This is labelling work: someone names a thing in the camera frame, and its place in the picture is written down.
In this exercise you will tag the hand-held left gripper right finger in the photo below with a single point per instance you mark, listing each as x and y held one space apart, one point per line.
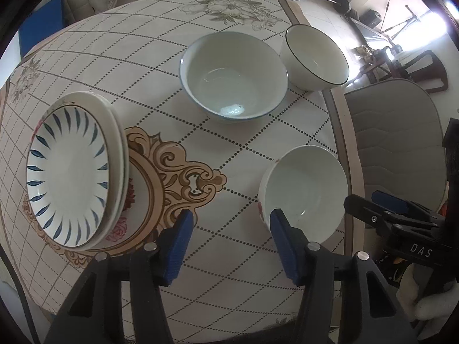
287 247

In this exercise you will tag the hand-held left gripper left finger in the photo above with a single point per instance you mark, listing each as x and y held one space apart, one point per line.
177 247

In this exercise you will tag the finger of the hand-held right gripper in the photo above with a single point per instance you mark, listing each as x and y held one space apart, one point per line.
391 202

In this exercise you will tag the white bowl red flower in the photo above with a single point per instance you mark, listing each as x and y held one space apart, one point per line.
308 186

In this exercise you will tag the white plate grey flowers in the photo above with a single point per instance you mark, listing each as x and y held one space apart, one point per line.
125 157

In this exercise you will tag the white plate blue leaf pattern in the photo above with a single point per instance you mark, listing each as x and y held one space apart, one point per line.
68 175

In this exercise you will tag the white bowl black rim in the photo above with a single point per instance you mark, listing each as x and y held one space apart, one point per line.
315 57

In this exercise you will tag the white bowl blue rim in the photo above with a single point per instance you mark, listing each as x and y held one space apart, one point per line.
233 79

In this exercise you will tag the person's right hand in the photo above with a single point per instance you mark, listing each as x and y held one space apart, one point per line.
430 294

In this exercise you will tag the grey office chair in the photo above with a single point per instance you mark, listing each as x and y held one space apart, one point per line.
394 132

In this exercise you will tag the floral checked tablecloth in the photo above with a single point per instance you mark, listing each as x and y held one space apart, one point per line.
215 157

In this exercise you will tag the dark wooden chair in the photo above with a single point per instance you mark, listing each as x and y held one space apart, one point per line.
434 73

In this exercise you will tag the small beige floor item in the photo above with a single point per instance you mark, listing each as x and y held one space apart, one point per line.
364 53

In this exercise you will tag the metal exercise stand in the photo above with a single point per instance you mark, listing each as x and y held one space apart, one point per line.
401 25

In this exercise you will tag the small black box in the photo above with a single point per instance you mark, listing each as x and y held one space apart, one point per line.
370 18

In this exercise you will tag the blue mat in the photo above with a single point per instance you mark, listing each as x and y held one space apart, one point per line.
41 25

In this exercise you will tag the beige padded folding cushion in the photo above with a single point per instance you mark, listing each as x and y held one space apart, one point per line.
75 7

